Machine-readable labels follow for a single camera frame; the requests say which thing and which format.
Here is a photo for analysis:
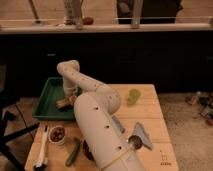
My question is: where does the green plastic cup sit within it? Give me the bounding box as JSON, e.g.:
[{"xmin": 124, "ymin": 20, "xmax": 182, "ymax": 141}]
[{"xmin": 127, "ymin": 89, "xmax": 141, "ymax": 105}]

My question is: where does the dark brown bowl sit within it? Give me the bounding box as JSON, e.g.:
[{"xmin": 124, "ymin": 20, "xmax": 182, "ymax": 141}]
[{"xmin": 83, "ymin": 140, "xmax": 94, "ymax": 161}]

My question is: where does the white dish brush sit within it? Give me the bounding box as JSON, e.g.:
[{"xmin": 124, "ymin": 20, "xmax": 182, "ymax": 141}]
[{"xmin": 33, "ymin": 126, "xmax": 48, "ymax": 171}]

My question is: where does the grey folded cloth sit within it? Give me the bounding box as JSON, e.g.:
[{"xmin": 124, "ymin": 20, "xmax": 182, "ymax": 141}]
[{"xmin": 133, "ymin": 122, "xmax": 153, "ymax": 150}]

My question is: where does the green cucumber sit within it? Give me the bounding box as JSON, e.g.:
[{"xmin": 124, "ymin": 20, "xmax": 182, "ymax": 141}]
[{"xmin": 65, "ymin": 137, "xmax": 81, "ymax": 167}]

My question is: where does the green plastic tray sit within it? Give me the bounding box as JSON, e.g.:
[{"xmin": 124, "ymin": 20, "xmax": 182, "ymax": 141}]
[{"xmin": 33, "ymin": 77, "xmax": 75, "ymax": 121}]

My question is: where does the red round object on ledge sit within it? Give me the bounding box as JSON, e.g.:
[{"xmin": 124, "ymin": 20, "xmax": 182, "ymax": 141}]
[{"xmin": 83, "ymin": 17, "xmax": 94, "ymax": 25}]

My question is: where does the tan block eraser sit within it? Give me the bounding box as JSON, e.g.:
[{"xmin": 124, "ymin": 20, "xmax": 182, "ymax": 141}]
[{"xmin": 56, "ymin": 95, "xmax": 77, "ymax": 109}]

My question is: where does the black office chair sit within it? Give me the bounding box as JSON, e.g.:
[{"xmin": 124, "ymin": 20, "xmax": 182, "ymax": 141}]
[{"xmin": 0, "ymin": 63, "xmax": 41, "ymax": 171}]

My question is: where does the small white cup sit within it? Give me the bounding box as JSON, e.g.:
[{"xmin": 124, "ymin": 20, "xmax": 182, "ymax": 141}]
[{"xmin": 48, "ymin": 126, "xmax": 66, "ymax": 145}]

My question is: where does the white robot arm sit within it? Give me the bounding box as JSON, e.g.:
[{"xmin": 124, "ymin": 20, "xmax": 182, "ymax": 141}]
[{"xmin": 57, "ymin": 60, "xmax": 145, "ymax": 171}]

